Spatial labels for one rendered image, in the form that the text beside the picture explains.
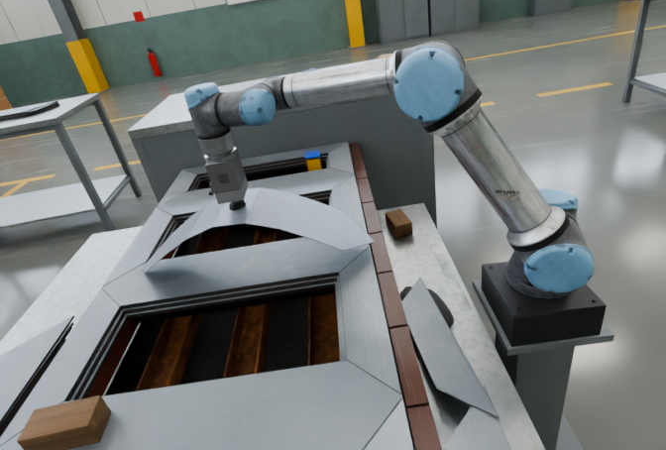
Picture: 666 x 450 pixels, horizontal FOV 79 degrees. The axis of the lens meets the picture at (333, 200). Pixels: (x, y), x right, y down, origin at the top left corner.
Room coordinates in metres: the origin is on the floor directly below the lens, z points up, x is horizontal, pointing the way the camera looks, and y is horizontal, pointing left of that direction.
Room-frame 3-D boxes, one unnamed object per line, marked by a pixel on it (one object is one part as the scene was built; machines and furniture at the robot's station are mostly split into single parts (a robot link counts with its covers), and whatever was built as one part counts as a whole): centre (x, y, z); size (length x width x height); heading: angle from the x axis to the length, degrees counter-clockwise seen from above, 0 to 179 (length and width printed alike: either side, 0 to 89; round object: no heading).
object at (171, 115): (2.00, 0.15, 1.03); 1.30 x 0.60 x 0.04; 88
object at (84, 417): (0.48, 0.54, 0.87); 0.12 x 0.06 x 0.05; 93
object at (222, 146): (0.92, 0.24, 1.19); 0.08 x 0.08 x 0.05
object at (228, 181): (0.92, 0.25, 1.11); 0.10 x 0.09 x 0.16; 88
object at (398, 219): (1.18, -0.21, 0.70); 0.10 x 0.06 x 0.05; 9
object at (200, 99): (0.92, 0.24, 1.27); 0.09 x 0.08 x 0.11; 68
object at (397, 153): (1.72, 0.16, 0.51); 1.30 x 0.04 x 1.01; 88
